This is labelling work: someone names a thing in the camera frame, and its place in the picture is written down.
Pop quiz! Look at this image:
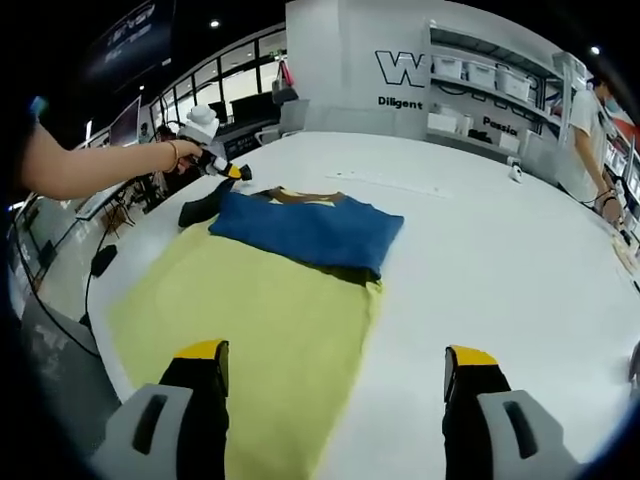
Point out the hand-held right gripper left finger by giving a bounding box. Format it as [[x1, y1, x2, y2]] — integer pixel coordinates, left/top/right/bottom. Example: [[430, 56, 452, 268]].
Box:
[[92, 338, 231, 480]]

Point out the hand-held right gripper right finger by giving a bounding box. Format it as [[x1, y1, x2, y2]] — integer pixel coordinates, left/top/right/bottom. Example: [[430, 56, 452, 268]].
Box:
[[442, 343, 584, 480]]

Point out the yellow and blue garment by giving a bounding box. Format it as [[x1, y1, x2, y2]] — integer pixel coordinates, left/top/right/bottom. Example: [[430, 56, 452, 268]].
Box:
[[107, 185, 405, 480]]

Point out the person's left hand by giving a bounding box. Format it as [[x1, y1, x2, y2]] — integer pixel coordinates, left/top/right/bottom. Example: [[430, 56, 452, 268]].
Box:
[[172, 139, 206, 174]]

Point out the white office chair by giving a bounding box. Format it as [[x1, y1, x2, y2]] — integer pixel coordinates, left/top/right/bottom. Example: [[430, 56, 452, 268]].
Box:
[[254, 98, 311, 146]]

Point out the monitor with purple screen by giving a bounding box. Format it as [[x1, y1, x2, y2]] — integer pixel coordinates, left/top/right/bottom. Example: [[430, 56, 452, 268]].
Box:
[[109, 97, 143, 149]]

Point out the pink hanging bag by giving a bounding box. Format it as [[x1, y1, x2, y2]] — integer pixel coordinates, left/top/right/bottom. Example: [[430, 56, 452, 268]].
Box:
[[271, 57, 300, 104]]

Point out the white power strip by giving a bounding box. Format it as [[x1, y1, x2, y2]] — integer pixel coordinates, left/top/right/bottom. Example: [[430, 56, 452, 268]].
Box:
[[324, 171, 454, 199]]

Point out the black oval device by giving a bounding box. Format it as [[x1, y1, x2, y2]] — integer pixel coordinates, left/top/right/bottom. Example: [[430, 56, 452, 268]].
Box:
[[92, 244, 119, 279]]

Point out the white shelf rack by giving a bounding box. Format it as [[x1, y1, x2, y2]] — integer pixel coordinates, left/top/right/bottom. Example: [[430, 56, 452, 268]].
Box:
[[424, 18, 586, 156]]

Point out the white storage bin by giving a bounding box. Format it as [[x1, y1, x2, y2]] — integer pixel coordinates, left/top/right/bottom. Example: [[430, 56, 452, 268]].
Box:
[[467, 62, 496, 86], [433, 55, 464, 79], [497, 67, 532, 101]]

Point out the beige object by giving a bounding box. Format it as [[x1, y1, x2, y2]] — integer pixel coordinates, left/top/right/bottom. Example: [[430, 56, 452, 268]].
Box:
[[609, 232, 640, 274]]

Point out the large dark wall screen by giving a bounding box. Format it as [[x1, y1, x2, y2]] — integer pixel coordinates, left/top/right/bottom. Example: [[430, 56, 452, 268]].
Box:
[[84, 0, 176, 96]]

